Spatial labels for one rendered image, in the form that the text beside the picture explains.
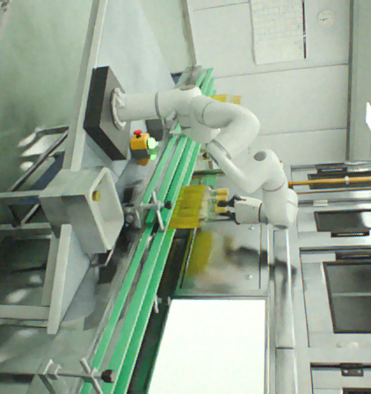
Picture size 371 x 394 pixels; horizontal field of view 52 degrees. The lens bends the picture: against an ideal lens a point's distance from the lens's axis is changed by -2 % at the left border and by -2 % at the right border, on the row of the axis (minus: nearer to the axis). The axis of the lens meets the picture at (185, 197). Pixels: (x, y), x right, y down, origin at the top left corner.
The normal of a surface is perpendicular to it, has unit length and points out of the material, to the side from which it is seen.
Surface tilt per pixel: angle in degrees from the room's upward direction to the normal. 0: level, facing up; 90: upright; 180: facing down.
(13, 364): 90
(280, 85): 90
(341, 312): 90
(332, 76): 90
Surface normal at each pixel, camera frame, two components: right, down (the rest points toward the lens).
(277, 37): -0.17, 0.55
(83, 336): -0.17, -0.84
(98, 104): -0.24, -0.36
